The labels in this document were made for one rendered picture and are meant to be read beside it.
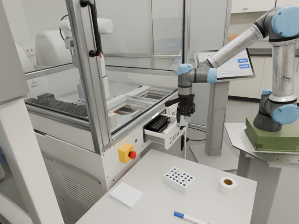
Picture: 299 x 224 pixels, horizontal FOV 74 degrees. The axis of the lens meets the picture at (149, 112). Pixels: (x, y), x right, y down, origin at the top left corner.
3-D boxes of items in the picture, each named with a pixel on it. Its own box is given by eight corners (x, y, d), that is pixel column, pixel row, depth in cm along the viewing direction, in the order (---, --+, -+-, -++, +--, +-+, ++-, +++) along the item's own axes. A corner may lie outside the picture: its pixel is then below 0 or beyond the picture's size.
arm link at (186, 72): (194, 66, 96) (177, 66, 98) (193, 87, 101) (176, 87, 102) (194, 62, 103) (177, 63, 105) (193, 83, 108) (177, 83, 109)
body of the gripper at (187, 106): (190, 118, 106) (191, 97, 102) (175, 115, 111) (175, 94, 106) (195, 113, 112) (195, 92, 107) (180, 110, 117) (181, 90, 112)
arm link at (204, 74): (215, 64, 105) (194, 65, 107) (218, 69, 95) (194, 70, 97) (214, 79, 108) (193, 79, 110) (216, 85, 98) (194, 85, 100)
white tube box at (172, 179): (195, 183, 93) (195, 177, 92) (185, 194, 88) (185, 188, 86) (173, 172, 101) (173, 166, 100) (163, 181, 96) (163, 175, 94)
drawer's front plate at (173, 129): (187, 127, 131) (187, 112, 127) (167, 150, 109) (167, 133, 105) (184, 126, 132) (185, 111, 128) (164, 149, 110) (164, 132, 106)
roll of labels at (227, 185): (218, 192, 88) (219, 186, 86) (219, 182, 94) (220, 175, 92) (235, 196, 86) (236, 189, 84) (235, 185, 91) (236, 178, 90)
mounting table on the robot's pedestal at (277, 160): (286, 138, 145) (290, 124, 140) (326, 182, 105) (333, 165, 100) (222, 136, 152) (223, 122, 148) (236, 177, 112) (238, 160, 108)
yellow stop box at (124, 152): (135, 156, 102) (134, 144, 99) (127, 164, 97) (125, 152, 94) (127, 153, 105) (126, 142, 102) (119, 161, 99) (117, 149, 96)
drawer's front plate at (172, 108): (186, 107, 162) (186, 94, 158) (170, 122, 140) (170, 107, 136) (184, 106, 163) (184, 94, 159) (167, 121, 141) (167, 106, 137)
